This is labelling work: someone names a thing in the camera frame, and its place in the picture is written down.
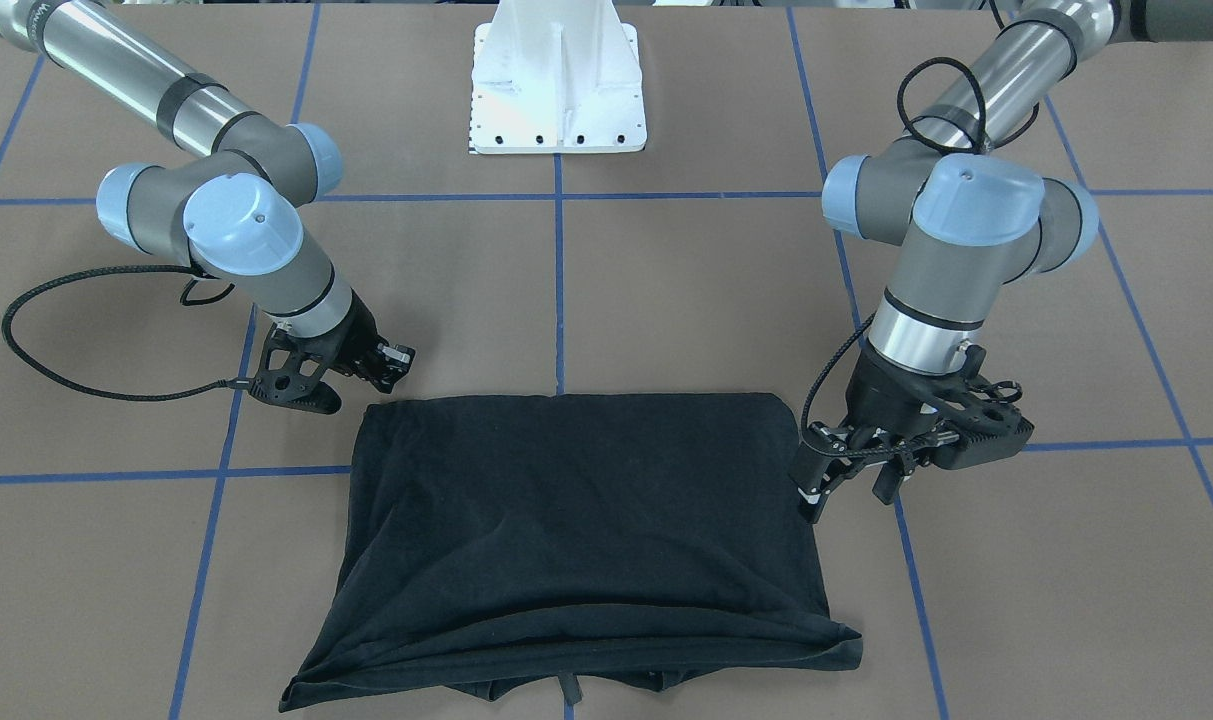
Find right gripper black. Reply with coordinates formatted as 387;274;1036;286
306;293;417;393

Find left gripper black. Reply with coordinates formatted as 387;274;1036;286
790;347;966;525

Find black graphic t-shirt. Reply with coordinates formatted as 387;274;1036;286
278;393;862;712

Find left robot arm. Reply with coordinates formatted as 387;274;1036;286
788;1;1213;522

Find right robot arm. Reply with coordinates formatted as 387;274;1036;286
0;1;415;415

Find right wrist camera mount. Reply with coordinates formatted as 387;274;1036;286
247;327;342;415

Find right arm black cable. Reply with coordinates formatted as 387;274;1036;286
2;262;267;402

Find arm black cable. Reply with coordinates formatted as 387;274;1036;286
2;262;267;402
801;56;1041;441

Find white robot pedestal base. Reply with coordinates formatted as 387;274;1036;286
468;1;648;155

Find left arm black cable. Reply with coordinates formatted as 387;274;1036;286
801;56;1041;441

